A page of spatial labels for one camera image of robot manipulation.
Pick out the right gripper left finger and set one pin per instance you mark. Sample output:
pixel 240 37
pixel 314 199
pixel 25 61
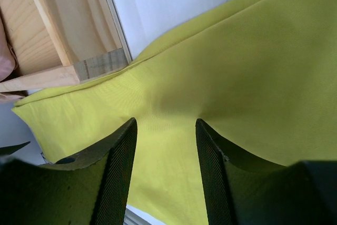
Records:
pixel 87 187

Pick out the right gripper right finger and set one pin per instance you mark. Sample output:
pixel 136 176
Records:
pixel 242 188

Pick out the yellow-green trousers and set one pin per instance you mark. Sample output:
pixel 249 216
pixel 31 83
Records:
pixel 260 72

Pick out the pink t-shirt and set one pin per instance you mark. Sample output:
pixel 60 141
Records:
pixel 9 64

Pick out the wooden clothes rack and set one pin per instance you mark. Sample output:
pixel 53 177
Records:
pixel 62 42

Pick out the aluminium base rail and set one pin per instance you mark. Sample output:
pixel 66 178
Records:
pixel 135 216

